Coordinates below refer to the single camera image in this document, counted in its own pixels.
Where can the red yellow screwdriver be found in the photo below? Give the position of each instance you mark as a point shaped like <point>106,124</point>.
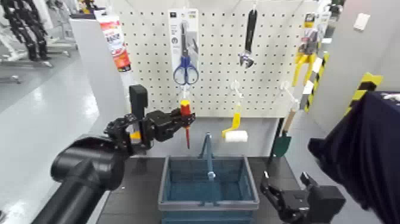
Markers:
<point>185,108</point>

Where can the white hanging package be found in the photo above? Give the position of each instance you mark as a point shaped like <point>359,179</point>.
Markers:
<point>323,26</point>

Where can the cream perforated pegboard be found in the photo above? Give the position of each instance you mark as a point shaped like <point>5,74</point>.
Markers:
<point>218,94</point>

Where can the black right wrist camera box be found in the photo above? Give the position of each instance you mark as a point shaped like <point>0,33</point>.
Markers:
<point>326,204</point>

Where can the dark navy fabric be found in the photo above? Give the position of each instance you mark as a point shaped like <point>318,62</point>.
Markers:
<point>368,156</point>

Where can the blue scissors in package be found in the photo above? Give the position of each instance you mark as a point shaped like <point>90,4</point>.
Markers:
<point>184,34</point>

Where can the red white sealant tube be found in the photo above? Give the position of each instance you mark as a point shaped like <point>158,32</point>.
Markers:
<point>115,40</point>

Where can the yellow pliers in package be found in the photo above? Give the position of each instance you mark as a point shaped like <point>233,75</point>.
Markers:
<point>304,58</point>

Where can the black humanoid robot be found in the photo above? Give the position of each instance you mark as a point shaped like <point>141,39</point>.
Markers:
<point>31,34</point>

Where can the black adjustable wrench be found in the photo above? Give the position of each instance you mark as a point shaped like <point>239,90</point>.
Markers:
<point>250,31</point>

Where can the wide yellow black hazard strip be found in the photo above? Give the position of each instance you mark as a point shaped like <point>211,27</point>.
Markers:
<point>362,89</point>

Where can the thin yellow black hazard strip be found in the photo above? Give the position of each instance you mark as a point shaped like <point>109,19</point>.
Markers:
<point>318,78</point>

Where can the white pegboard hook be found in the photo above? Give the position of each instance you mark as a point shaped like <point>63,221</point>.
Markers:
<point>186,91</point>
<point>288,91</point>
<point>236,87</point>

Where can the grey partition panel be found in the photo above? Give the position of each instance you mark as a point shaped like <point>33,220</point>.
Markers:
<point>103,94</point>

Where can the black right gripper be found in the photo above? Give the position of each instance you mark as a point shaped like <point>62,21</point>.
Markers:
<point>295,206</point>

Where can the grey scraper with yellow guard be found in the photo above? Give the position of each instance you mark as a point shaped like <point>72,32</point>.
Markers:
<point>135,135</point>

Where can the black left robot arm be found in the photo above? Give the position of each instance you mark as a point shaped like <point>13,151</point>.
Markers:
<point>84,169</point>

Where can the white robot stand base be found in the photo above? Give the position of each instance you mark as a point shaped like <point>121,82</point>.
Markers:
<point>28,61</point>

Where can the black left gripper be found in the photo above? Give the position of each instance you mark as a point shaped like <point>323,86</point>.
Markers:
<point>157,125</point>

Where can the white wall plate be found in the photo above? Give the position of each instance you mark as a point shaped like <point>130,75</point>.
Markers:
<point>362,22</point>

